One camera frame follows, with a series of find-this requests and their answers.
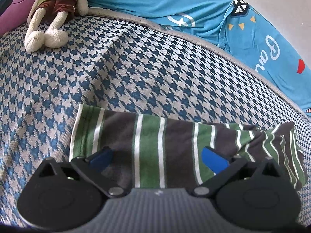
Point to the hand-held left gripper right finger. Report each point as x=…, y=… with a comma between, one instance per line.
x=213, y=161

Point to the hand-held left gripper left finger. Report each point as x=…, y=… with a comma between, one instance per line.
x=100, y=159

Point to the green grey striped t-shirt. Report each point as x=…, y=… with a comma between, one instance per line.
x=170, y=145

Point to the blue white houndstooth bed mat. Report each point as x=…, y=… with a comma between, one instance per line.
x=121, y=65

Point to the blue patterned pillow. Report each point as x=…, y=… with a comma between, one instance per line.
x=194, y=2

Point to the white rabbit plush toy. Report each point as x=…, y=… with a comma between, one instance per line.
x=55, y=4

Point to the purple moon plush pillow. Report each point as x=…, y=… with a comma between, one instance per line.
x=17, y=7

